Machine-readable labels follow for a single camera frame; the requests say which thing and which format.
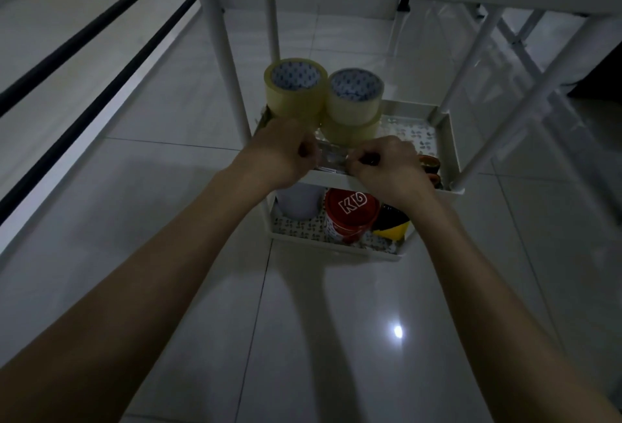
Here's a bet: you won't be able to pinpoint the person's left forearm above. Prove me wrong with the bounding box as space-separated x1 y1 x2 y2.
0 161 285 423

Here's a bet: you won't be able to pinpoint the person's right hand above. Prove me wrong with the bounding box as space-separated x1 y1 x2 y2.
344 135 437 212

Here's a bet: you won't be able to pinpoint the red lidded can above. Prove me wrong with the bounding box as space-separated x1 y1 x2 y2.
324 188 380 244

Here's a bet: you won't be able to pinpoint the black sliding door rail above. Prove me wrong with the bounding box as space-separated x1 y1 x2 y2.
0 0 200 224

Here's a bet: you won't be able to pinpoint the person's left hand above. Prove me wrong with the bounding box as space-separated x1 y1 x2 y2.
238 117 322 188

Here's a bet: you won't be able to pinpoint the white container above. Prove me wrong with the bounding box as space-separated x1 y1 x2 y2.
275 182 325 221

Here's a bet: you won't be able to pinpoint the clear packing tape roll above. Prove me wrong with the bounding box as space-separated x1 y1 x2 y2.
264 58 329 128
326 68 385 126
321 111 383 147

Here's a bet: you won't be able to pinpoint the person's right forearm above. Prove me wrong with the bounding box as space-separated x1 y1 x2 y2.
404 187 622 423

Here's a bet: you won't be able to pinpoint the white tiered storage cart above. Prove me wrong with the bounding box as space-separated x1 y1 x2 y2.
182 0 622 261

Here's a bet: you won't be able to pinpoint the clear plastic packet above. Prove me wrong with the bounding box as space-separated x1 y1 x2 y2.
311 138 358 175

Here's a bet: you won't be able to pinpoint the white folding rack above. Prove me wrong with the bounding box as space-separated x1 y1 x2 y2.
389 0 622 185

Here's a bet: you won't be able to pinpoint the black and yellow tape roll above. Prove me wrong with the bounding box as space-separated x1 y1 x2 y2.
372 203 412 241

